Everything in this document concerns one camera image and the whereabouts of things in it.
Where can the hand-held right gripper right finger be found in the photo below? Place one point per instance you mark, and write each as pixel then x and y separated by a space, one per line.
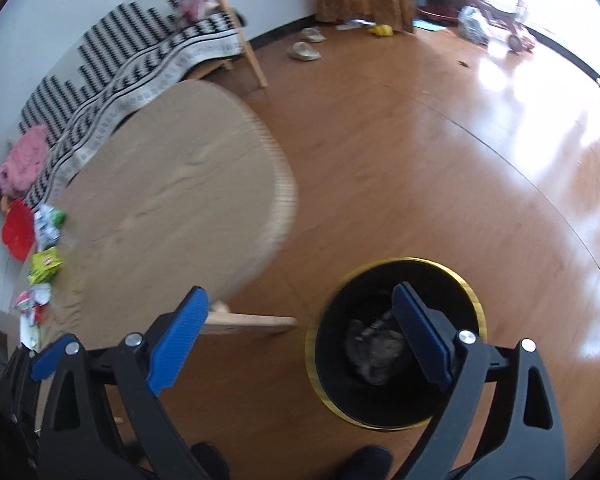
pixel 425 335

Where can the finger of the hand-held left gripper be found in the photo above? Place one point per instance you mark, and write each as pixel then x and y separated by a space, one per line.
pixel 45 364

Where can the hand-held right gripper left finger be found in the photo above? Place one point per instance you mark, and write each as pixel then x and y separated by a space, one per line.
pixel 180 345

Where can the grey wrapper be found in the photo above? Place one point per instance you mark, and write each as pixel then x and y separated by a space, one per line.
pixel 375 355

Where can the red white wrapper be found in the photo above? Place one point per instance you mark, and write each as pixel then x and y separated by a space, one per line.
pixel 32 300

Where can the black trash bin gold rim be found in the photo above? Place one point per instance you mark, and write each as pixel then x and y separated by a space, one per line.
pixel 340 360

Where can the lime green snack packet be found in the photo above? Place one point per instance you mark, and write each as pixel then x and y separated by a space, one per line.
pixel 45 262

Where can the white green wrapper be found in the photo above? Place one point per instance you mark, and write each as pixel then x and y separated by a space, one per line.
pixel 47 225

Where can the person's dark shoe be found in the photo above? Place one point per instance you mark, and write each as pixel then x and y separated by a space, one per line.
pixel 210 462
pixel 362 462

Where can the red cloth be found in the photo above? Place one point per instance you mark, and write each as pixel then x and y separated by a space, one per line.
pixel 17 230

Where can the brown plush toy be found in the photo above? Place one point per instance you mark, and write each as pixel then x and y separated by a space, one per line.
pixel 2 201

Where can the pink fluffy cloth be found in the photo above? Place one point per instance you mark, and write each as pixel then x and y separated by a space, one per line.
pixel 22 160

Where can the black white striped sofa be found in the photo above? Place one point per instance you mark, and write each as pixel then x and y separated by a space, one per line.
pixel 130 70

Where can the yellow toy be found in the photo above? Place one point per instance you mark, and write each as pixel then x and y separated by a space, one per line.
pixel 381 31

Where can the beige slipper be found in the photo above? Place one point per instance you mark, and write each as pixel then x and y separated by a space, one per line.
pixel 304 52
pixel 312 35

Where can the white plastic bag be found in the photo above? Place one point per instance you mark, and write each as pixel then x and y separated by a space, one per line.
pixel 474 24

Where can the pink tricycle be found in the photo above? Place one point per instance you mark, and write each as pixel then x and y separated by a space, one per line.
pixel 520 30

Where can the wooden sofa frame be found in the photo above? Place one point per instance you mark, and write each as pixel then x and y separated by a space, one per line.
pixel 252 60

